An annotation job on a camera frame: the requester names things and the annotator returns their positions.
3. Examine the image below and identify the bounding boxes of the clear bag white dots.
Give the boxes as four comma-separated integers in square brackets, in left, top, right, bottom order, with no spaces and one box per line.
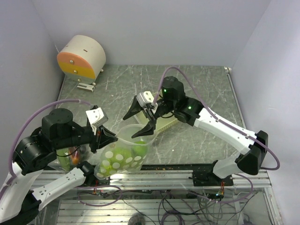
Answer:
[94,124,158,180]

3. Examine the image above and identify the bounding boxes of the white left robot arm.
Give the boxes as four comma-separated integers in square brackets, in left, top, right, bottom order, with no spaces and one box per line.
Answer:
[0,106,118,225]

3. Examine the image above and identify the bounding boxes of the red meat slab orange rind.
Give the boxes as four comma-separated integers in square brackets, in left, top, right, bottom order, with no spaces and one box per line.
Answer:
[68,147,80,165]

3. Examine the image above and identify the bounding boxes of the green custard apple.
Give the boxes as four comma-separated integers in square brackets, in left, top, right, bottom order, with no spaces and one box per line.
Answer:
[99,156,122,177]
[131,141,148,161]

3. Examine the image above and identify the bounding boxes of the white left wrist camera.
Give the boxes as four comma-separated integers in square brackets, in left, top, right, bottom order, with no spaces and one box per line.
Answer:
[85,105,108,127]

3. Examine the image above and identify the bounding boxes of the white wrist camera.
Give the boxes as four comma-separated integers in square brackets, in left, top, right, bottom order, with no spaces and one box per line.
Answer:
[85,105,108,127]
[136,91,158,113]

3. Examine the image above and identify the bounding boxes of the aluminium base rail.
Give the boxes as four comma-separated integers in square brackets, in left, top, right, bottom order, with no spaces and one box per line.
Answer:
[30,164,272,190]

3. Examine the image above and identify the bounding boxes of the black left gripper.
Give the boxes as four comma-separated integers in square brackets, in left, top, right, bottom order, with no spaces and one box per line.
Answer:
[54,122,118,152]

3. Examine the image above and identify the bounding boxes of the clear bag orange zipper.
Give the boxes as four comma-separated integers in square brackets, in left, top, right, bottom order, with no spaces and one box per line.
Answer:
[48,144,91,173]

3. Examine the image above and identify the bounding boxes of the small green cabbage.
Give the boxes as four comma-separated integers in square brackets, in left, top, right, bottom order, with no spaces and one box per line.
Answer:
[110,147,132,165]

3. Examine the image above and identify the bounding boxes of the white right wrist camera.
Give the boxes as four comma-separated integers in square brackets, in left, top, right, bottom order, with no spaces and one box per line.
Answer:
[136,91,158,113]

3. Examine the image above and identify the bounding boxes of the loose cables under table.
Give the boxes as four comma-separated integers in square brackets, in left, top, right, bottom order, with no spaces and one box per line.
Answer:
[75,182,261,225]

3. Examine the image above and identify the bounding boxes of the round drawer cabinet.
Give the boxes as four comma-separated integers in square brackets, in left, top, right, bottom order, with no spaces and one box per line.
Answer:
[57,35,106,84]

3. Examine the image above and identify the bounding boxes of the small white grey block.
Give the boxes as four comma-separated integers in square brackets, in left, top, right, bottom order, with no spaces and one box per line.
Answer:
[77,82,95,92]

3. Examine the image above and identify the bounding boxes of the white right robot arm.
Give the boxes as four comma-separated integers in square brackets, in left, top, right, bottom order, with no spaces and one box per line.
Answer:
[123,76,268,186]

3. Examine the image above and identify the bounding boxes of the pale green perforated basket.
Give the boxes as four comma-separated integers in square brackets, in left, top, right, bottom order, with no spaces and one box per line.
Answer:
[134,112,178,133]

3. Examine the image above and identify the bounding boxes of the green leafy vegetable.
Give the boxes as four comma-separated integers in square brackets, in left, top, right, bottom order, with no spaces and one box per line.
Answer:
[56,148,71,171]

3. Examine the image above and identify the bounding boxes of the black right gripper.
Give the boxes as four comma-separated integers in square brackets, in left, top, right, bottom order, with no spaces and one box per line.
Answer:
[123,96,176,138]

